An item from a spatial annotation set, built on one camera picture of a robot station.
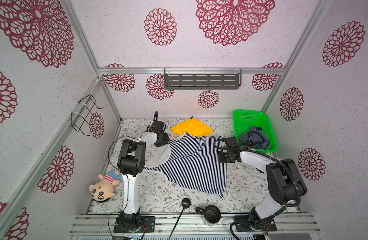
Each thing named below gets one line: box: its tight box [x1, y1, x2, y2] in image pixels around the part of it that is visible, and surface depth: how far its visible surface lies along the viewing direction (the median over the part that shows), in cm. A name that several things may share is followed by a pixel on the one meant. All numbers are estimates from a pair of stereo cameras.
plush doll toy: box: [89, 170, 120, 201], surface depth 79 cm
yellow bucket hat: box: [170, 118, 214, 137], surface depth 115 cm
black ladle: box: [168, 197, 191, 240], surface depth 81 cm
